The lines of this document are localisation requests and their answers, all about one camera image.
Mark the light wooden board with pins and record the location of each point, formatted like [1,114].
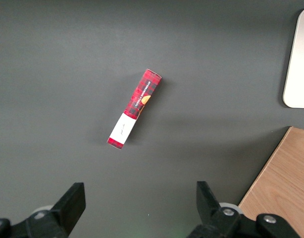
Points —
[283,178]

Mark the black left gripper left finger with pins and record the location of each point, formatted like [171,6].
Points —
[67,205]

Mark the red plaid shortbread box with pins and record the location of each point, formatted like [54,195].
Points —
[136,109]

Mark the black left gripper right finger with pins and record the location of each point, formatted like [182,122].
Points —
[211,210]

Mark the white tray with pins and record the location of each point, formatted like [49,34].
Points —
[299,64]

